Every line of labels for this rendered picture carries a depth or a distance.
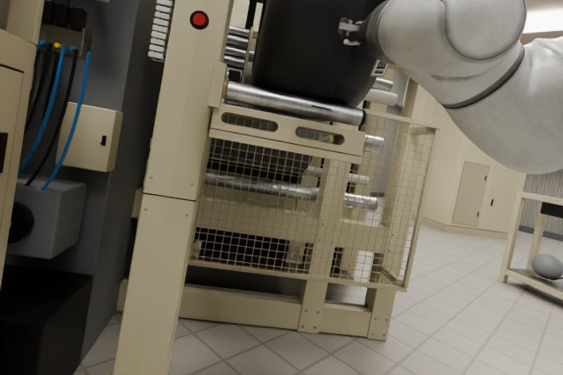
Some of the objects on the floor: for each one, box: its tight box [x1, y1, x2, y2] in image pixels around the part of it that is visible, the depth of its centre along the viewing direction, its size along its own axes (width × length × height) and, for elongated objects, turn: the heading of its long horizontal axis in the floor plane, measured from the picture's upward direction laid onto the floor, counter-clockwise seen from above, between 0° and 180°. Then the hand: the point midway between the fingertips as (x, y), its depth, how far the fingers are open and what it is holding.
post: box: [112, 0, 242, 375], centre depth 89 cm, size 13×13×250 cm
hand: (353, 36), depth 69 cm, fingers closed
